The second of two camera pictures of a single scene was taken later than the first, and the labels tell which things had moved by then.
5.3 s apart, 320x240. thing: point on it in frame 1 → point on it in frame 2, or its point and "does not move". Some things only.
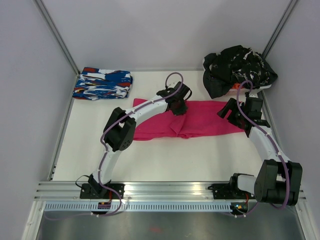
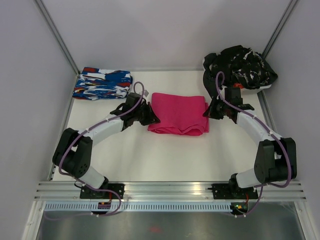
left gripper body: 181,108 → 144,114
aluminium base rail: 141,191 does not move
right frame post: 279,28 does not move
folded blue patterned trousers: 94,84 does not move
